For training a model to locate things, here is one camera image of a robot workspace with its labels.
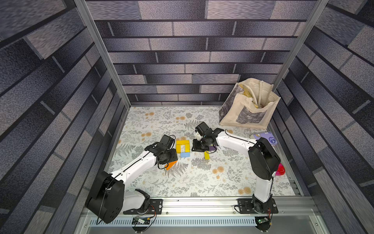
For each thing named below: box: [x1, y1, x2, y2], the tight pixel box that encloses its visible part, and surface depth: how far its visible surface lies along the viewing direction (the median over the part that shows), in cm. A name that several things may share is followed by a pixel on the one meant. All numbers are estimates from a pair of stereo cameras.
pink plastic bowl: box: [274, 162, 286, 176], surface depth 77 cm
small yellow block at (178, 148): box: [176, 144, 182, 154], surface depth 99 cm
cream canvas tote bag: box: [218, 78, 281, 130], surface depth 97 cm
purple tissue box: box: [253, 131, 278, 146], surface depth 97 cm
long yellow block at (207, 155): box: [204, 150, 210, 160], surface depth 94 cm
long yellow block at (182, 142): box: [176, 139, 190, 145], surface depth 100 cm
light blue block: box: [180, 152, 191, 158], surface depth 96 cm
